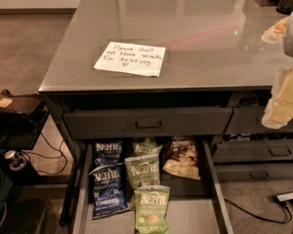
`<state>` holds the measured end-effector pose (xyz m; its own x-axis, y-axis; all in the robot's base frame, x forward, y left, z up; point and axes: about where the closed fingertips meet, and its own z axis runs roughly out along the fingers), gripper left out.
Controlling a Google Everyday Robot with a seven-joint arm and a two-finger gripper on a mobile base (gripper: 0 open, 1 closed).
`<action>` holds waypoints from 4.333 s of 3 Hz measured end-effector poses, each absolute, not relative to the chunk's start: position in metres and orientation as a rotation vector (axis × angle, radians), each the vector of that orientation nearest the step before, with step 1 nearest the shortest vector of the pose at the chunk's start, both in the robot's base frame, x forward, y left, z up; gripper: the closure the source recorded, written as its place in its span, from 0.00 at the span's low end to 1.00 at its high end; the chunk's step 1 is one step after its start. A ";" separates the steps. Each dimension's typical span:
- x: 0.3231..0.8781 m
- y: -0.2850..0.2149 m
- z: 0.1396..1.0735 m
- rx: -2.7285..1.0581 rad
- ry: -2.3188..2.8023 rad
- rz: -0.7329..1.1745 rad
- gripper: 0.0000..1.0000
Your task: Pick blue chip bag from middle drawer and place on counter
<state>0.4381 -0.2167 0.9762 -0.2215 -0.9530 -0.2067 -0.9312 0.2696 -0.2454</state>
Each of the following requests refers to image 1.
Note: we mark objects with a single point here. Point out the front green jalapeno chip bag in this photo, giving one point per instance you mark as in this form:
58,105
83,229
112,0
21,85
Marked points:
151,206

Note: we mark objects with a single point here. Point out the middle right drawer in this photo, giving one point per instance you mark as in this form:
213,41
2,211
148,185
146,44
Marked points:
244,149

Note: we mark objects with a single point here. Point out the brown chip bag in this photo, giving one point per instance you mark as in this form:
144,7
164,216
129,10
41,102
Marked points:
181,158

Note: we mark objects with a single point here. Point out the top right drawer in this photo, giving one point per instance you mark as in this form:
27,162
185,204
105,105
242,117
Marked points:
247,112

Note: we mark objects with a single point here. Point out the green kettle chip bag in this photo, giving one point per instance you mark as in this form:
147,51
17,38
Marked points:
143,170
146,147

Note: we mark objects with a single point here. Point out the top left closed drawer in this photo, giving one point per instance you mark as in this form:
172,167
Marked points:
145,122

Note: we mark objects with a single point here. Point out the middle green Kettle chip bag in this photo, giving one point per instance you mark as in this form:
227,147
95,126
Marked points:
143,170

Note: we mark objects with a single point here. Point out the rear green Kettle chip bag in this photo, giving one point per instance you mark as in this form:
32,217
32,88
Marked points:
146,147

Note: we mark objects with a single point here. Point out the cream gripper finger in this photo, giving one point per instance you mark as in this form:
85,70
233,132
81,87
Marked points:
277,115

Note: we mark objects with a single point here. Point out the white handwritten paper note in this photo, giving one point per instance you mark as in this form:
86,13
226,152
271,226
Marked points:
132,59

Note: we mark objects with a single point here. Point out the bottom right drawer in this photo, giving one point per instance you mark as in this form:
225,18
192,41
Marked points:
255,172

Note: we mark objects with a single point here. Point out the grey power strip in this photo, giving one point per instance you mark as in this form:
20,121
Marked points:
284,197

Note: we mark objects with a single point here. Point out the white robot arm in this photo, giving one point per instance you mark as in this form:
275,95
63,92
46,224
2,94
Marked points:
287,41

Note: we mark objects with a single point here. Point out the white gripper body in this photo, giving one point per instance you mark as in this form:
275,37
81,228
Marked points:
282,86

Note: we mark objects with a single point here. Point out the round plate with food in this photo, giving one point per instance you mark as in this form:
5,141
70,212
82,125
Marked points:
275,33

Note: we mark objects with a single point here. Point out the blue kettle chip bag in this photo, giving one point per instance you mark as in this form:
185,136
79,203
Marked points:
107,153
108,190

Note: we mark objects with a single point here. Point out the round silver knob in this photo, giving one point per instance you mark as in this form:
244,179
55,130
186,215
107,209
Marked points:
15,160

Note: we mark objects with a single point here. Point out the grey metal drawer cabinet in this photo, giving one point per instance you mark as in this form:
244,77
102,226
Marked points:
213,48

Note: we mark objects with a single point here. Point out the open middle drawer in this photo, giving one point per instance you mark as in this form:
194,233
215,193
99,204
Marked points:
187,206

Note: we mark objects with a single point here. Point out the black tray stand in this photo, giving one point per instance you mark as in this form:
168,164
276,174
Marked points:
21,120

